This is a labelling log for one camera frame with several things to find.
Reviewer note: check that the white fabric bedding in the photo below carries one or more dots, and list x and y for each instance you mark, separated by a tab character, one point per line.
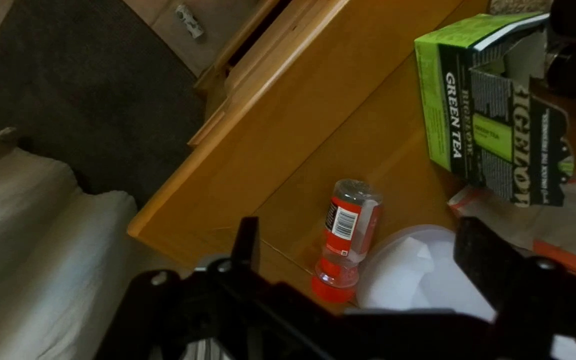
34	267

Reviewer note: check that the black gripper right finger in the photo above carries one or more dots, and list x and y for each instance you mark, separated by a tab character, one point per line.
485	260

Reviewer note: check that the dark grey floor mat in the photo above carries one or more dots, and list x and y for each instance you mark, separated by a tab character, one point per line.
100	101

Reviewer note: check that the small white floor object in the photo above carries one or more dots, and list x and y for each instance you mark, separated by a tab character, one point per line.
191	20

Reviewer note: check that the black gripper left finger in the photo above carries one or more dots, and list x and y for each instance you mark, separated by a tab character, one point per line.
245	240

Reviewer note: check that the red capped spice bottle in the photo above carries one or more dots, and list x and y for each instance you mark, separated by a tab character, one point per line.
344	226

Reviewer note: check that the white plastic bag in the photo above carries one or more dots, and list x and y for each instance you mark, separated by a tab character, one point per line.
409	267

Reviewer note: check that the green tea box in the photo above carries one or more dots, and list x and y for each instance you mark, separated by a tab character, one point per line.
448	86

